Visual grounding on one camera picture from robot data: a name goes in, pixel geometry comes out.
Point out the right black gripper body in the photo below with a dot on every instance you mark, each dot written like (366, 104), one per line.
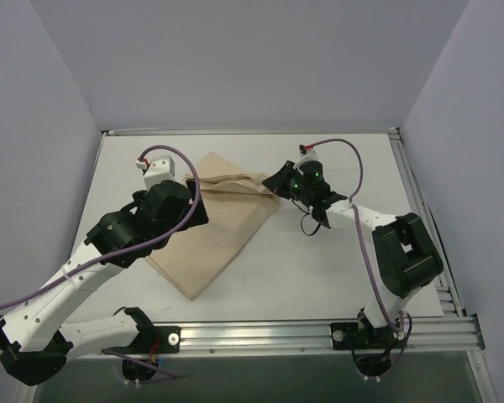
(286, 185)

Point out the beige wrapping cloth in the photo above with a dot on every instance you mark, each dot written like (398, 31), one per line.
(237, 204)

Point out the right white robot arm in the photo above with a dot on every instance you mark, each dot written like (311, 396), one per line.
(399, 255)

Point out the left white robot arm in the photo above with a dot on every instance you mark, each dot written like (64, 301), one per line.
(37, 339)

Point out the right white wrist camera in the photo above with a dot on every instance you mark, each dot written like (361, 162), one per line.
(307, 153)

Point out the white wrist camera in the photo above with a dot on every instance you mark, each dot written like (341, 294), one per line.
(157, 170)
(307, 153)

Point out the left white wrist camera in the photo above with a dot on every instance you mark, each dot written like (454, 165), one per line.
(157, 170)

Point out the aluminium back rail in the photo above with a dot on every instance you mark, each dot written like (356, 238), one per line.
(233, 131)

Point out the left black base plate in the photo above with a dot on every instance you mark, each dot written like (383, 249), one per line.
(154, 340)

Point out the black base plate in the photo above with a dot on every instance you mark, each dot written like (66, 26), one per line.
(358, 336)
(154, 340)

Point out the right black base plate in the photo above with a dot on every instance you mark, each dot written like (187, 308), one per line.
(358, 336)

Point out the aluminium front rail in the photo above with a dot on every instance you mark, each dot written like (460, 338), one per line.
(256, 336)

